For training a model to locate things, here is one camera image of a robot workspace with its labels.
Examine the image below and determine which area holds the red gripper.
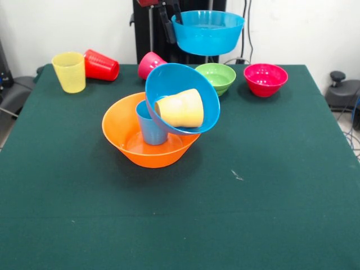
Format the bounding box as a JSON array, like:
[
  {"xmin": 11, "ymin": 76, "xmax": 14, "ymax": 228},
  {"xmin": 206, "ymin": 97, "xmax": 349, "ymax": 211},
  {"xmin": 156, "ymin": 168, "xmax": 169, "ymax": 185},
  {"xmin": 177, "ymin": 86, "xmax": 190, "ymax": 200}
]
[{"xmin": 136, "ymin": 0, "xmax": 184, "ymax": 44}]

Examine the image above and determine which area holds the light blue shallow bowl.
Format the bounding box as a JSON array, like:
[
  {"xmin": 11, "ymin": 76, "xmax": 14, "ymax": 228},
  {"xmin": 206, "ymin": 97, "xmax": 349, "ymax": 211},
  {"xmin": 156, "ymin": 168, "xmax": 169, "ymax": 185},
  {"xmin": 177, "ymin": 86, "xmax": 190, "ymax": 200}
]
[{"xmin": 171, "ymin": 10, "xmax": 246, "ymax": 56}]

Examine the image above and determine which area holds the pink cup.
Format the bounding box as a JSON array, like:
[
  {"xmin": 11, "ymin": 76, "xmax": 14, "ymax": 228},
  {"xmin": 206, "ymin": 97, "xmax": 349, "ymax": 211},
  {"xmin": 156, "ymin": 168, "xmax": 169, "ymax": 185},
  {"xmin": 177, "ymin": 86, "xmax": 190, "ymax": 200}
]
[{"xmin": 137, "ymin": 51, "xmax": 168, "ymax": 80}]

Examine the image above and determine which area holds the large blue bowl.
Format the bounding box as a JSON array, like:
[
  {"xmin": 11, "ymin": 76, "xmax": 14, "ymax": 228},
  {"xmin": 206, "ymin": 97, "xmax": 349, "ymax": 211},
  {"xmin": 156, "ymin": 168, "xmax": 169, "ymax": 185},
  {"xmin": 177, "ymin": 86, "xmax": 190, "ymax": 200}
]
[{"xmin": 145, "ymin": 62, "xmax": 221, "ymax": 136}]

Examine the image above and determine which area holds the red cup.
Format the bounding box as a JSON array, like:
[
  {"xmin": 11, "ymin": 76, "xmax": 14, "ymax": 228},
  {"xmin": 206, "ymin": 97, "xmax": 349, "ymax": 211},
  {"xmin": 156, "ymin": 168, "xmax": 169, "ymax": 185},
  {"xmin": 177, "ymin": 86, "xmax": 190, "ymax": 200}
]
[{"xmin": 83, "ymin": 49, "xmax": 120, "ymax": 82}]

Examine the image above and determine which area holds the small yellow orange cup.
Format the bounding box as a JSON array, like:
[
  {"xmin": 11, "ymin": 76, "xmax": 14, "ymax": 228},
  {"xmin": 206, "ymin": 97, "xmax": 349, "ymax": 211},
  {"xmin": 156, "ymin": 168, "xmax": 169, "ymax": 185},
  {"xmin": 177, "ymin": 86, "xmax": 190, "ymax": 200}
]
[{"xmin": 154, "ymin": 88, "xmax": 205, "ymax": 129}]

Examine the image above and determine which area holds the blue cup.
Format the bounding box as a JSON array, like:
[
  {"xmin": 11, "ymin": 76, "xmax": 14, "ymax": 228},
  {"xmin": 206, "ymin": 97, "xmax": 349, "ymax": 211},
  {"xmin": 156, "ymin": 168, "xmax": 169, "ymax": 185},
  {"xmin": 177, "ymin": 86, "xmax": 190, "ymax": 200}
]
[{"xmin": 135, "ymin": 100, "xmax": 169, "ymax": 146}]

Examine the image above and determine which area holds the large orange bowl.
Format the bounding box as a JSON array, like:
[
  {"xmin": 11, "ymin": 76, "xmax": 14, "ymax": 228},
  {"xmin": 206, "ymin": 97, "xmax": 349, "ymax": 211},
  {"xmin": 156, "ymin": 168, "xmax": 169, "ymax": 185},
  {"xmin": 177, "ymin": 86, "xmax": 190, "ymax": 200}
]
[{"xmin": 101, "ymin": 91, "xmax": 201, "ymax": 169}]

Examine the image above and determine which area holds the green bowl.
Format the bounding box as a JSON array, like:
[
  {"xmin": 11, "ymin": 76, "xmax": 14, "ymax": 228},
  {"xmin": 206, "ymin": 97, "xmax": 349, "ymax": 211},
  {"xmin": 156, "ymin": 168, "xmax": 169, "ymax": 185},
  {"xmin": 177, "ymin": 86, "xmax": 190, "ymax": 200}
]
[{"xmin": 195, "ymin": 63, "xmax": 237, "ymax": 97}]

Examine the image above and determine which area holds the pink bowl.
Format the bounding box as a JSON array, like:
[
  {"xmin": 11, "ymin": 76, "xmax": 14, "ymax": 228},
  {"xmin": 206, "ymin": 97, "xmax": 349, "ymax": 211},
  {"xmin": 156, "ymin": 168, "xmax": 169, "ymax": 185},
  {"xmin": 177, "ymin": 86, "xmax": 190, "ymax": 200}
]
[{"xmin": 243, "ymin": 63, "xmax": 289, "ymax": 98}]

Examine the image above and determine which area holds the pale yellow cup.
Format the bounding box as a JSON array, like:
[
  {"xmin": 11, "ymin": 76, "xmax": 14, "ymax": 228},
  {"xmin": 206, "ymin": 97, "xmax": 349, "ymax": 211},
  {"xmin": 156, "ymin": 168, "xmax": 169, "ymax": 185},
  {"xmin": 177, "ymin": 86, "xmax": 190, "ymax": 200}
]
[{"xmin": 51, "ymin": 51, "xmax": 86, "ymax": 94}]

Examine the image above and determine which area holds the black equipment box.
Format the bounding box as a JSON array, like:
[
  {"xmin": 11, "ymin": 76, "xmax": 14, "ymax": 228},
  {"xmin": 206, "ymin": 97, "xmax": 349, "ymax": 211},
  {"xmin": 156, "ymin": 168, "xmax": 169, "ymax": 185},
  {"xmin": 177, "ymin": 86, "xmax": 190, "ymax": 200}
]
[{"xmin": 0, "ymin": 39, "xmax": 15, "ymax": 88}]

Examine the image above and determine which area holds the dark green table cloth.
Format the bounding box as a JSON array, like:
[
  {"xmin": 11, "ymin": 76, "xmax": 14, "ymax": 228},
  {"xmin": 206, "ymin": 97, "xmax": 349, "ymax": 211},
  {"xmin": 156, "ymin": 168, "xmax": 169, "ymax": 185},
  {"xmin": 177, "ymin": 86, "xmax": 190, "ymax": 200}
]
[{"xmin": 0, "ymin": 63, "xmax": 360, "ymax": 270}]

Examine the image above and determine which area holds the black wall cable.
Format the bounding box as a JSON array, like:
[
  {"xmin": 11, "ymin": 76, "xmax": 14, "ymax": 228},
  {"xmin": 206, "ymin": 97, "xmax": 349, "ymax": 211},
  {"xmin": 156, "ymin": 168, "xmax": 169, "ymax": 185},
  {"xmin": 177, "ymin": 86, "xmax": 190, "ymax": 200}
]
[{"xmin": 240, "ymin": 0, "xmax": 255, "ymax": 61}]

